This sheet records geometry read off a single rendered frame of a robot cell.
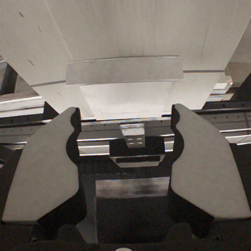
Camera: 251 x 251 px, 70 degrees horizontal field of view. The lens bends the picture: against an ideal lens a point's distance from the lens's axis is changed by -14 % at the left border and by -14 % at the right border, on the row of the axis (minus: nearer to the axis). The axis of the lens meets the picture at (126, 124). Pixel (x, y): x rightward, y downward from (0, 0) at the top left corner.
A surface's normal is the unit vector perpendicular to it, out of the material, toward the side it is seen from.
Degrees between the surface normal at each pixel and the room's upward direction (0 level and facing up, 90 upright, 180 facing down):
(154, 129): 90
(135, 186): 90
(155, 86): 0
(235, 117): 90
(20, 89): 90
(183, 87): 0
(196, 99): 0
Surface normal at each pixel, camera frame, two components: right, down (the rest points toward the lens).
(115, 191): -0.10, -0.31
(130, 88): 0.04, 0.95
